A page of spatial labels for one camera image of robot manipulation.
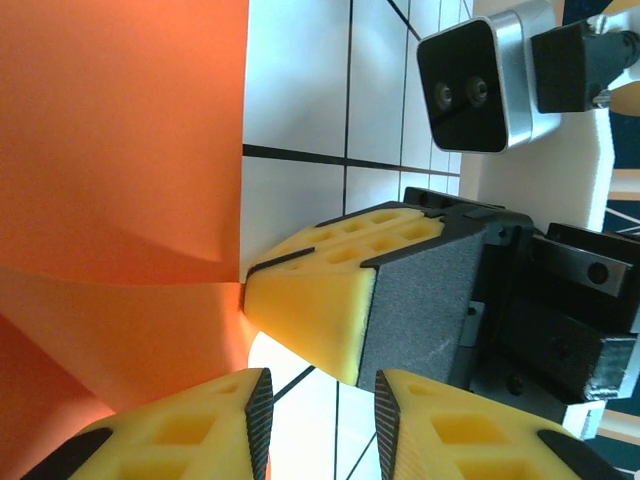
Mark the orange paper sheet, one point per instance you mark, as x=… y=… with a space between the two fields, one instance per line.
x=125 y=150

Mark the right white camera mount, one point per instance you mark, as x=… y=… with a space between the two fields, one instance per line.
x=550 y=175

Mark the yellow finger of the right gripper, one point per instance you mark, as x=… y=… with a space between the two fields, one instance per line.
x=370 y=225
x=320 y=320

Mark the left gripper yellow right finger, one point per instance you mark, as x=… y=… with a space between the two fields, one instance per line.
x=475 y=445

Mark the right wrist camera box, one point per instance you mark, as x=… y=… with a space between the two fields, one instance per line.
x=465 y=85

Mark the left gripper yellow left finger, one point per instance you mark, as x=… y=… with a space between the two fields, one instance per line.
x=175 y=440

